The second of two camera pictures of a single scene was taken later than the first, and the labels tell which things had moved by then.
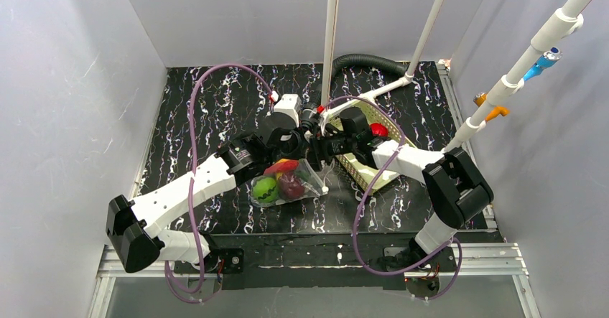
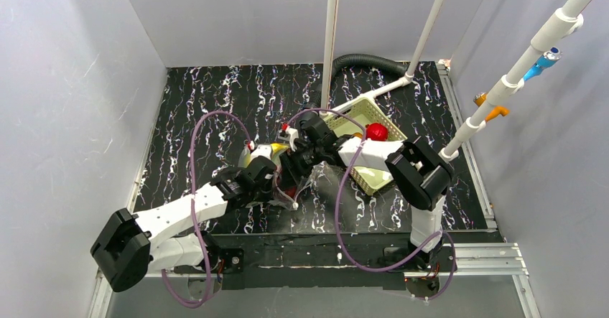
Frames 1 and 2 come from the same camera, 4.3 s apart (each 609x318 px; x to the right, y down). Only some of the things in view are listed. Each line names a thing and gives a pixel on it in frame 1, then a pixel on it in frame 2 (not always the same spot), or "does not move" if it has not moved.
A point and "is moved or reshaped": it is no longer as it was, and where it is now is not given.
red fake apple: (378, 129) does not move
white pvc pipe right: (566, 19) does not move
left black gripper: (307, 128) to (274, 179)
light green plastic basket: (369, 179) does not move
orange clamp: (480, 97) does not move
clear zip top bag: (278, 188) is moved or reshaped
